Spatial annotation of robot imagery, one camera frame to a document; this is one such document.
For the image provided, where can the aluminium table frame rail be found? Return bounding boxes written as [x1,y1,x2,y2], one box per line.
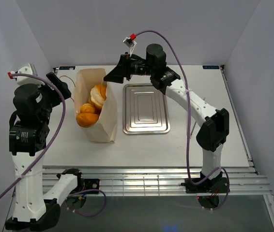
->
[41,165,273,197]

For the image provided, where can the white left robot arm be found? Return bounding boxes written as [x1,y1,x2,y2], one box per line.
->
[5,72,85,232]

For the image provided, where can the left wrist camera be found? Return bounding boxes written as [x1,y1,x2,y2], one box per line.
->
[8,63,40,86]

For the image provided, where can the beige paper bag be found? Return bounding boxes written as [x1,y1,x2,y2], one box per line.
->
[59,68,118,144]

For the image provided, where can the silver metal tray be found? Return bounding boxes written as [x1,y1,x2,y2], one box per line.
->
[122,83,170,134]

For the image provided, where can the small croissant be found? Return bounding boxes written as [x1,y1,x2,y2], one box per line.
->
[80,103,96,114]

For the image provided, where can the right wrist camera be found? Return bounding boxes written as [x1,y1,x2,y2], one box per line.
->
[123,33,137,56]

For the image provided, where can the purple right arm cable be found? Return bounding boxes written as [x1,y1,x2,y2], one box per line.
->
[136,30,231,211]

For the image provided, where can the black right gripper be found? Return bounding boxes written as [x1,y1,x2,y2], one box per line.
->
[104,52,154,84]

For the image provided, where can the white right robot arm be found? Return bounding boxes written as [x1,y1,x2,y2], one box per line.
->
[104,43,229,194]

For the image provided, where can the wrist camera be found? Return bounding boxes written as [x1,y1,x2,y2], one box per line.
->
[8,63,40,86]
[123,33,137,56]

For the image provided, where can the long scored baguette loaf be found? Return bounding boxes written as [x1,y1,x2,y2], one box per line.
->
[76,113,99,128]

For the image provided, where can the round smooth bun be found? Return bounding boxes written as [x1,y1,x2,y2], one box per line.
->
[89,84,107,111]

